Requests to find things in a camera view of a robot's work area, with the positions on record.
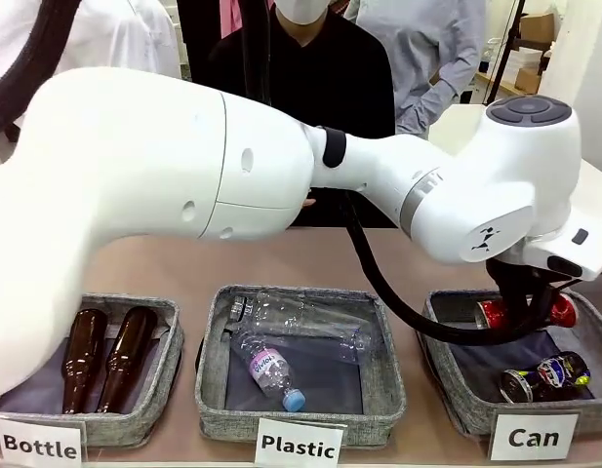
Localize brown glass beer bottle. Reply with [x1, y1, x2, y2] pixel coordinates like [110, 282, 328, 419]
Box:
[60, 308, 109, 414]
[96, 306, 159, 414]

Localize white sign reading Bottle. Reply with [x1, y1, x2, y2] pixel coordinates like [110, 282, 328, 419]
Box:
[0, 417, 86, 464]

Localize grey fabric basket for bottles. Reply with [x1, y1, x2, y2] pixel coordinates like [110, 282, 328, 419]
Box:
[0, 292, 185, 449]

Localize black corrugated cable conduit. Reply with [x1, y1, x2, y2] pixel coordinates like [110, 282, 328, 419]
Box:
[0, 0, 72, 140]

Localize person in white coat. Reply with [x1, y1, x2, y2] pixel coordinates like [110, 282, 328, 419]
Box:
[0, 0, 182, 165]

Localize white face mask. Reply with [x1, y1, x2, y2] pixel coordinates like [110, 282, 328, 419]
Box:
[273, 0, 331, 24]

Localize crushed red soda can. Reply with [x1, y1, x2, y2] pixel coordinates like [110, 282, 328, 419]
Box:
[475, 293, 578, 329]

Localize grey fabric basket for cans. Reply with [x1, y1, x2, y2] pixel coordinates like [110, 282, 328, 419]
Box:
[421, 288, 602, 438]

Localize white sign reading Can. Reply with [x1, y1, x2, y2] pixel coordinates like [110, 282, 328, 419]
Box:
[490, 412, 580, 462]

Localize grey fabric basket for plastic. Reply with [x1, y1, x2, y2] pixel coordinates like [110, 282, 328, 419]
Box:
[195, 285, 408, 448]

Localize person in black sweater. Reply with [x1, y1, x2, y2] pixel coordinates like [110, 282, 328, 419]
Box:
[190, 0, 397, 228]

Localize metal storage shelf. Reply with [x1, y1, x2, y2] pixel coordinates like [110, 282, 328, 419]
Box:
[475, 0, 558, 106]

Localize person in grey shirt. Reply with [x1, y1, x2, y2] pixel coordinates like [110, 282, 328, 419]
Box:
[356, 0, 487, 137]

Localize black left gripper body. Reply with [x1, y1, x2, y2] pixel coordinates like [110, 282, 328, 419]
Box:
[485, 251, 575, 293]

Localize black cable strap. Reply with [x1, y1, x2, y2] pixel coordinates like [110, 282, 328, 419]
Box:
[322, 127, 348, 170]

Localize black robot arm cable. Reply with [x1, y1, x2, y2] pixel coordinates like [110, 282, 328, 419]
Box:
[342, 189, 550, 348]

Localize crushed dark blue can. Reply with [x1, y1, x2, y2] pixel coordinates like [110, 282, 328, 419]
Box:
[500, 350, 592, 404]

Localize pink garment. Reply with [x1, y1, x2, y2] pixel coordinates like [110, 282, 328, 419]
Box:
[218, 0, 239, 39]

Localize white sign reading Plastic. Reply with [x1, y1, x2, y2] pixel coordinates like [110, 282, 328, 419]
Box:
[254, 417, 344, 467]

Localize large clear plastic bottle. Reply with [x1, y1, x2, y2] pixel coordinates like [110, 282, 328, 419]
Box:
[230, 290, 380, 366]

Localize crushed plastic bottle pink label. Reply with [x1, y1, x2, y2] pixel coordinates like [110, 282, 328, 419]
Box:
[239, 335, 306, 413]

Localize cardboard box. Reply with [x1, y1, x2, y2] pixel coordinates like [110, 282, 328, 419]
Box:
[516, 65, 544, 95]
[519, 12, 556, 46]

